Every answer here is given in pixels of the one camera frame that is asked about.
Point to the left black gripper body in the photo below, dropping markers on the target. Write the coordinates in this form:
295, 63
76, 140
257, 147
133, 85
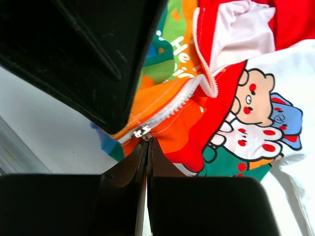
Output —
88, 54

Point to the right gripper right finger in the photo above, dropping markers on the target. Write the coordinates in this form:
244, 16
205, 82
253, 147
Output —
158, 164

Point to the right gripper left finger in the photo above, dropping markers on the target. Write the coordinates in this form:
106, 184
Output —
129, 172

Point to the red white rainbow kids jacket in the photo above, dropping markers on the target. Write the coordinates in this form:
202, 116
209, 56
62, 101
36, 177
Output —
228, 90

